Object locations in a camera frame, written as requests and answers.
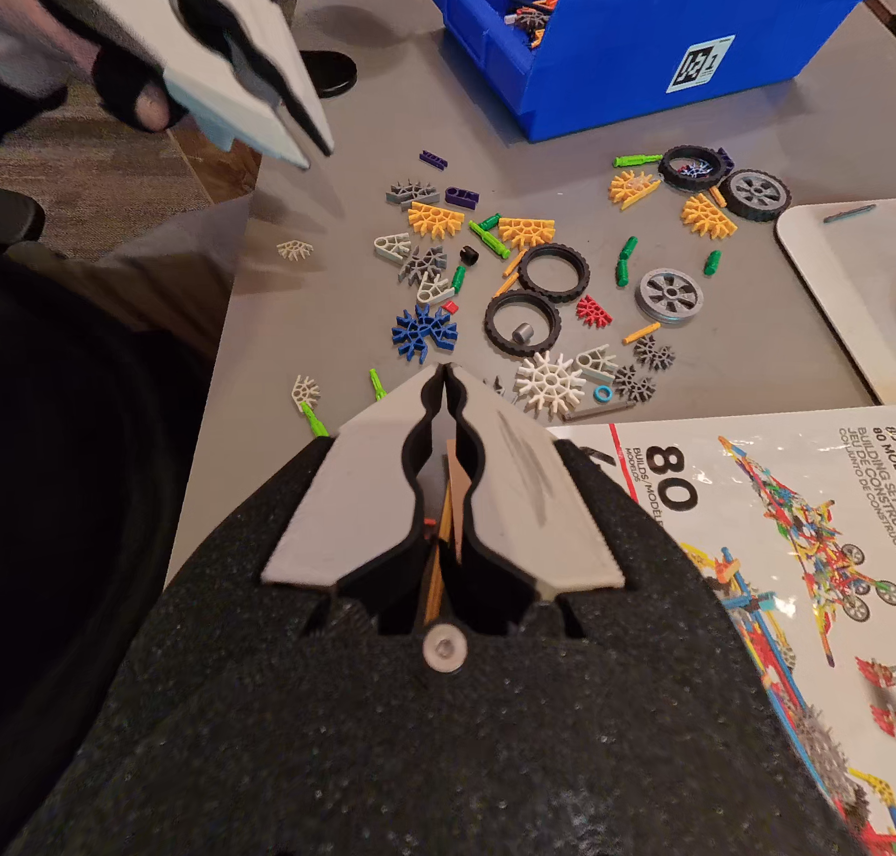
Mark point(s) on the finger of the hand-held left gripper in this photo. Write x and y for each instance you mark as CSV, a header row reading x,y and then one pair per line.
x,y
182,65
266,30

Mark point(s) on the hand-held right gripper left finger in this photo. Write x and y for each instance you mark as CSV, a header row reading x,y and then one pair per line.
x,y
336,513

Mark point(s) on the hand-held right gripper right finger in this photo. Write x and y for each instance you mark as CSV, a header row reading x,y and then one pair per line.
x,y
539,520

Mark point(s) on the small white snowflake connector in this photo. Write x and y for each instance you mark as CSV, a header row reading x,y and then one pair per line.
x,y
294,250

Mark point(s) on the pile of construction pieces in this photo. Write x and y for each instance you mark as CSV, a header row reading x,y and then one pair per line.
x,y
532,12

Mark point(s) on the blue plastic storage bin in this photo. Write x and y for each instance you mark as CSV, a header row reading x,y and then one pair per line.
x,y
630,100

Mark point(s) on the person's left hand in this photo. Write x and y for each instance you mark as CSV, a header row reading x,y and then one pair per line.
x,y
150,112

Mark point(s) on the black round disc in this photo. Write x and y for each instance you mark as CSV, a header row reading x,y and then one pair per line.
x,y
329,72

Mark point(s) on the long orange rod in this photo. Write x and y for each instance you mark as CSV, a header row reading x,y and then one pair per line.
x,y
437,555

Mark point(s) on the clear long rod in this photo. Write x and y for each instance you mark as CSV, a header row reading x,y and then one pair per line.
x,y
598,411

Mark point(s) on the dark grey half-snowflake connector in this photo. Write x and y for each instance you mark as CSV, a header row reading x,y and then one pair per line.
x,y
498,385

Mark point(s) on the small dark grey snowflake connector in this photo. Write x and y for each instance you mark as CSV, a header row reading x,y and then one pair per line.
x,y
654,352
633,383

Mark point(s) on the pale grey triangular connector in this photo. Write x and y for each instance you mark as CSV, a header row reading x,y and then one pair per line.
x,y
434,289
596,364
392,247

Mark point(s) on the grey cylinder spacer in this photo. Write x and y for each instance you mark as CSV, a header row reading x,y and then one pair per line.
x,y
523,333

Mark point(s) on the blue snowflake connector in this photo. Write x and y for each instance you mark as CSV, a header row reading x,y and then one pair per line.
x,y
423,332

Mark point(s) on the black rubber tire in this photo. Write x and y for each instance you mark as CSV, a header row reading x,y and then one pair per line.
x,y
490,324
525,271

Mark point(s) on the purple clip connector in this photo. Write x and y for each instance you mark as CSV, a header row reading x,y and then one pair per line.
x,y
462,196
726,158
432,159

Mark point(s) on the short orange rod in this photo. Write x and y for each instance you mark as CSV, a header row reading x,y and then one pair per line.
x,y
514,262
640,333
717,196
505,284

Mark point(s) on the red fan connector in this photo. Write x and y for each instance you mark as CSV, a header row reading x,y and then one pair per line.
x,y
593,311

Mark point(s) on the red white toy packaging bag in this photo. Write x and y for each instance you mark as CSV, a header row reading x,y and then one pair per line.
x,y
770,464

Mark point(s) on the yellow fan connector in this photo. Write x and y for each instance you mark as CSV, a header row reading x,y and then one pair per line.
x,y
526,231
708,215
435,219
633,187

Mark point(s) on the short dark green rod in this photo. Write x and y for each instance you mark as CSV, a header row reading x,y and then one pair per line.
x,y
712,262
458,278
621,273
490,221
628,247

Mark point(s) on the grey wheel hub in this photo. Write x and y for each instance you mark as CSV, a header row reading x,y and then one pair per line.
x,y
670,296

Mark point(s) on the person's dark clothing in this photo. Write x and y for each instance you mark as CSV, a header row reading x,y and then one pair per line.
x,y
70,520

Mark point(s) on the small black cap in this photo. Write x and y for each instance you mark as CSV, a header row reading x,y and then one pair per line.
x,y
469,255

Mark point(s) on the black tire with inner connectors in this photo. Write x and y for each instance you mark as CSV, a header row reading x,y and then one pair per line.
x,y
668,170

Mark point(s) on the white document stand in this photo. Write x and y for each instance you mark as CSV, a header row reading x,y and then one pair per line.
x,y
840,275

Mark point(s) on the grey wheel with black tire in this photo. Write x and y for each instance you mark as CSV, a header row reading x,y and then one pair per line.
x,y
756,194

